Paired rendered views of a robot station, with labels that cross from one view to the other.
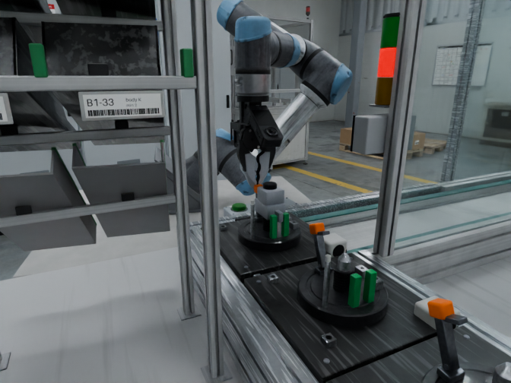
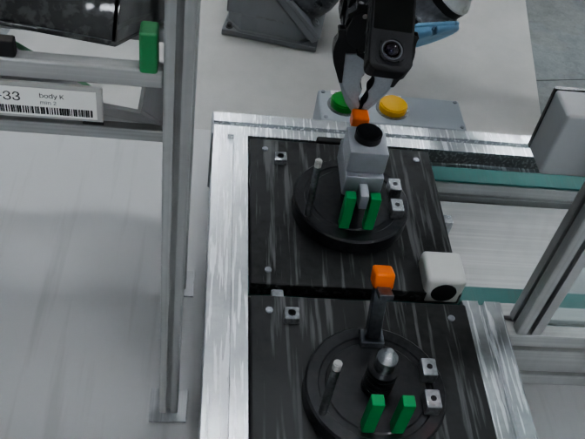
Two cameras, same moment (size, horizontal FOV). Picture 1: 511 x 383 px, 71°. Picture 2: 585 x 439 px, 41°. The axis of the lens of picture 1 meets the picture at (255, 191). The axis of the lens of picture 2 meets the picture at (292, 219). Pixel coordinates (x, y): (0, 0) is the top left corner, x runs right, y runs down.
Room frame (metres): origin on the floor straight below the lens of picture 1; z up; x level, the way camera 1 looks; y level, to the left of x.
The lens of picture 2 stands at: (0.06, -0.14, 1.63)
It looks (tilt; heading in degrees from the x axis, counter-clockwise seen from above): 46 degrees down; 14
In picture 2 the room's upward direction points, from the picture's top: 11 degrees clockwise
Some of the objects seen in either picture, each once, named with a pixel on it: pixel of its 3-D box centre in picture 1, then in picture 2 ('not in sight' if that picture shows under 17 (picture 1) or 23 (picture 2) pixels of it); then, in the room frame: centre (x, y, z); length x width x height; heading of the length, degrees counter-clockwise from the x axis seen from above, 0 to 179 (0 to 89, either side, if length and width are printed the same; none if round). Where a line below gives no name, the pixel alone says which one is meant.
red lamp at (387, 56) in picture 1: (392, 62); not in sight; (0.70, -0.25, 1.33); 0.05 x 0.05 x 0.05
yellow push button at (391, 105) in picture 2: not in sight; (392, 108); (0.95, -0.02, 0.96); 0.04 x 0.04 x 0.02
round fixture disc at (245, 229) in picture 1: (269, 232); (350, 204); (0.72, -0.03, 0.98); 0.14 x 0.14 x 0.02
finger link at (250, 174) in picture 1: (245, 169); (349, 70); (0.80, 0.02, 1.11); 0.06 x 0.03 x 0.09; 25
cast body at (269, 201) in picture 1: (271, 200); (364, 160); (0.72, -0.04, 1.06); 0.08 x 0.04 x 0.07; 25
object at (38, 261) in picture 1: (192, 213); (287, 43); (1.19, 0.23, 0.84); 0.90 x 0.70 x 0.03; 104
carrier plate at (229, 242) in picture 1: (269, 240); (346, 215); (0.72, -0.03, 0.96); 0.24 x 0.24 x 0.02; 25
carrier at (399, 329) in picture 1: (343, 275); (381, 374); (0.49, -0.14, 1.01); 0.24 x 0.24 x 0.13; 25
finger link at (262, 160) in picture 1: (258, 167); (375, 73); (0.81, -0.01, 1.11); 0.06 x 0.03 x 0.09; 25
